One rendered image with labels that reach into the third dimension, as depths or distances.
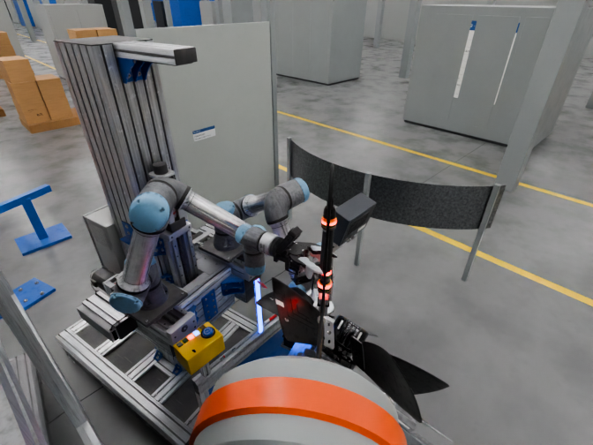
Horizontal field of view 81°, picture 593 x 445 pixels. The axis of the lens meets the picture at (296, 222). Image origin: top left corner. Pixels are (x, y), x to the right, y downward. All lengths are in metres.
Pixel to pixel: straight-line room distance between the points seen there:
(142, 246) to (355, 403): 1.10
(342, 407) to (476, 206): 2.92
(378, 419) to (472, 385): 2.56
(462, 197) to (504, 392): 1.39
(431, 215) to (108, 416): 2.68
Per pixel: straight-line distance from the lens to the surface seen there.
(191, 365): 1.42
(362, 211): 1.84
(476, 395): 2.78
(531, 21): 6.84
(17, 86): 8.24
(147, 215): 1.18
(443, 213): 3.06
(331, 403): 0.24
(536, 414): 2.88
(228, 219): 1.32
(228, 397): 0.26
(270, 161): 3.40
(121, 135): 1.54
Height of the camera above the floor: 2.17
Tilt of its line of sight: 33 degrees down
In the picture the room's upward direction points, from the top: straight up
